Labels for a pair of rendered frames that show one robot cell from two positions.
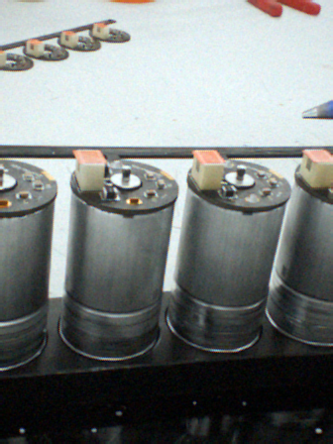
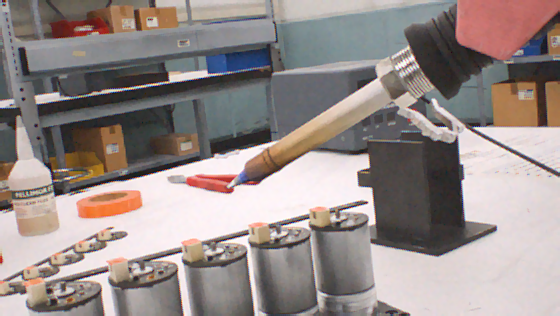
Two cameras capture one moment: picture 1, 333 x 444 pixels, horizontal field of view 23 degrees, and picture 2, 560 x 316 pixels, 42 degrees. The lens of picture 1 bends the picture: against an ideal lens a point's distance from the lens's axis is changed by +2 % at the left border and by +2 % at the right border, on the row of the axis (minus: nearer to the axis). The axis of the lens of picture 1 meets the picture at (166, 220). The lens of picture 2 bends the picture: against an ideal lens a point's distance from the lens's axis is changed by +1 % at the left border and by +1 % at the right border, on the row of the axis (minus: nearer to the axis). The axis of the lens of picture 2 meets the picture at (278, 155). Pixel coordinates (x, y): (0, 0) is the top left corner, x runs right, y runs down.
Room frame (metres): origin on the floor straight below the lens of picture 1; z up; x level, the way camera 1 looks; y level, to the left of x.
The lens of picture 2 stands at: (-0.09, 0.00, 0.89)
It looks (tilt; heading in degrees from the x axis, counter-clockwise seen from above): 9 degrees down; 351
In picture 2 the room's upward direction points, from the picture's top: 7 degrees counter-clockwise
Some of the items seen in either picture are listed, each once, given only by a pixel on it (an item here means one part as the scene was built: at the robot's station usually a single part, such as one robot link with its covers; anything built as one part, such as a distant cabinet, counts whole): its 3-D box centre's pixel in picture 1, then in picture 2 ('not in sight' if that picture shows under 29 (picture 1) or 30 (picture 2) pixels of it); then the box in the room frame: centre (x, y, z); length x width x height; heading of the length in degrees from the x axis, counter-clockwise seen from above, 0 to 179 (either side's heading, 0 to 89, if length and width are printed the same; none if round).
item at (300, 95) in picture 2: not in sight; (347, 105); (0.75, -0.22, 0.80); 0.15 x 0.12 x 0.10; 24
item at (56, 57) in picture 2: not in sight; (165, 47); (3.07, -0.06, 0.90); 1.30 x 0.06 x 0.12; 125
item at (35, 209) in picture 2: not in sight; (29, 174); (0.54, 0.11, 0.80); 0.03 x 0.03 x 0.10
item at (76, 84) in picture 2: not in sight; (80, 82); (3.00, 0.31, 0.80); 0.15 x 0.12 x 0.10; 55
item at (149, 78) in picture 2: not in sight; (136, 80); (3.18, 0.09, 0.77); 0.24 x 0.16 x 0.04; 124
